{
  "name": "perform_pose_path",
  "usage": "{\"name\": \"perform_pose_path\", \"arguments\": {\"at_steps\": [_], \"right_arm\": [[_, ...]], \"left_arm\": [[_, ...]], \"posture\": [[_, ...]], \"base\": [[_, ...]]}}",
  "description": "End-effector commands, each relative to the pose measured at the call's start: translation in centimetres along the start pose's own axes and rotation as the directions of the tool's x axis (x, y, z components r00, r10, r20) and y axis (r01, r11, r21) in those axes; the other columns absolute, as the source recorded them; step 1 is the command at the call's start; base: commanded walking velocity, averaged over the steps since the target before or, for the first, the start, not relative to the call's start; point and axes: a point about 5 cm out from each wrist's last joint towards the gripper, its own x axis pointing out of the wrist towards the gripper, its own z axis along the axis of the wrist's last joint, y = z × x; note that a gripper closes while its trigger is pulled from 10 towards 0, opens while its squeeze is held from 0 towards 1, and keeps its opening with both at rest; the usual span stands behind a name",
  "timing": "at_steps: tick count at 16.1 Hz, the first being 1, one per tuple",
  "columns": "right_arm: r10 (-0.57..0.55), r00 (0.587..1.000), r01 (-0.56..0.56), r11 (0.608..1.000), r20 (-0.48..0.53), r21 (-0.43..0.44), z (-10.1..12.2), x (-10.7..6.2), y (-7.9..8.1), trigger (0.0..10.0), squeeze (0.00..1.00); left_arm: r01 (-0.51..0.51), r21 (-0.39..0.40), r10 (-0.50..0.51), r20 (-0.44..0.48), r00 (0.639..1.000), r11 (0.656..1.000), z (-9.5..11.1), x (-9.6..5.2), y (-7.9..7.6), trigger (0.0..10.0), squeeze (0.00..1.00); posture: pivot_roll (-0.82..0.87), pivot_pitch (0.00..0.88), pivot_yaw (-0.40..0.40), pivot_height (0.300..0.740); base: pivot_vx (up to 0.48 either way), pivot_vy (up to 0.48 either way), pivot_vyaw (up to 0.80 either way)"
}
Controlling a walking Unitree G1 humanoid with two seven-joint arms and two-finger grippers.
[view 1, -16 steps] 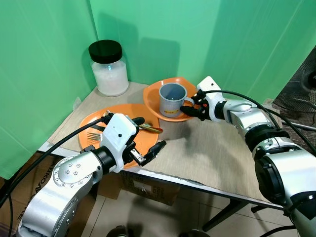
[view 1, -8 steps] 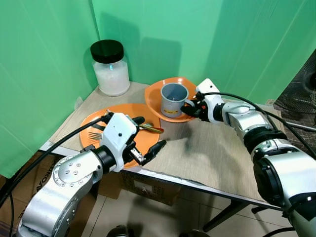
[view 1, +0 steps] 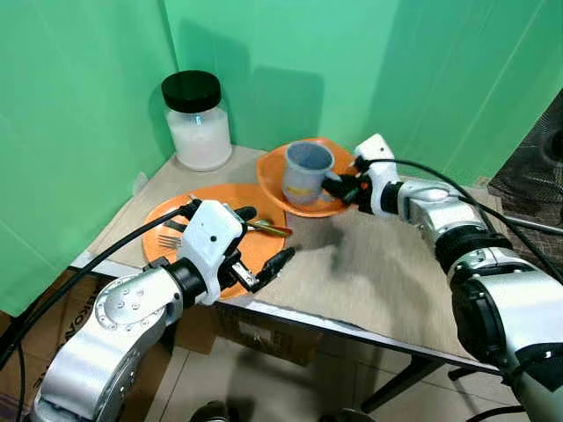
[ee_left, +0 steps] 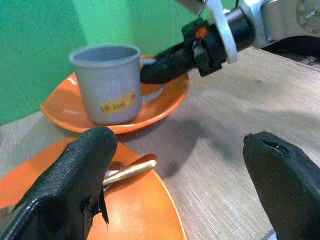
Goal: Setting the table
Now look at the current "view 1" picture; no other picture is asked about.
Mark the grey-blue plastic cup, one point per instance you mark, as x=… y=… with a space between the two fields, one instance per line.
x=303 y=180

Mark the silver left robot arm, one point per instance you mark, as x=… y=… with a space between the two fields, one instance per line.
x=106 y=352

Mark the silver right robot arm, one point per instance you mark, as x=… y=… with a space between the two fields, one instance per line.
x=510 y=308

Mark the flat orange plate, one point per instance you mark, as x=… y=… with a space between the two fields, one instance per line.
x=264 y=248

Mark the golden metal spoon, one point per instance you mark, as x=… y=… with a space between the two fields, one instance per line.
x=273 y=229

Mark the deep orange plate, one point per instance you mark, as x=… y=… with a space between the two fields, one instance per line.
x=268 y=176

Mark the plain brown cardboard box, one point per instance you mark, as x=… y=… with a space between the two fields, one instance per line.
x=264 y=334

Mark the silver metal fork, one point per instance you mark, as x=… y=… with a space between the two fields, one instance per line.
x=170 y=241

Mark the glass jar with black lid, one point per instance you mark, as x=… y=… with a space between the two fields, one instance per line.
x=201 y=132

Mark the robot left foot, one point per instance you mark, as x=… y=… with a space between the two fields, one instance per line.
x=209 y=411

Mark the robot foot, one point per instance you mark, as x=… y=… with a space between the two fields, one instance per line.
x=340 y=415
x=209 y=411

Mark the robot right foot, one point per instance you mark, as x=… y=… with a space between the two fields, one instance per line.
x=340 y=415

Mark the black table leg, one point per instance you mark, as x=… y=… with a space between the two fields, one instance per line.
x=400 y=385

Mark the patterned fabric chair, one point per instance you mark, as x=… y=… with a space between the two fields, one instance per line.
x=528 y=230

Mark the printed brown cardboard box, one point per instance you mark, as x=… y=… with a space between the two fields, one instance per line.
x=62 y=294

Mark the black standing fan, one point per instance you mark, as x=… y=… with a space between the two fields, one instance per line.
x=537 y=149

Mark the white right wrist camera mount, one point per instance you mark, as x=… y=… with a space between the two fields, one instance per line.
x=378 y=171

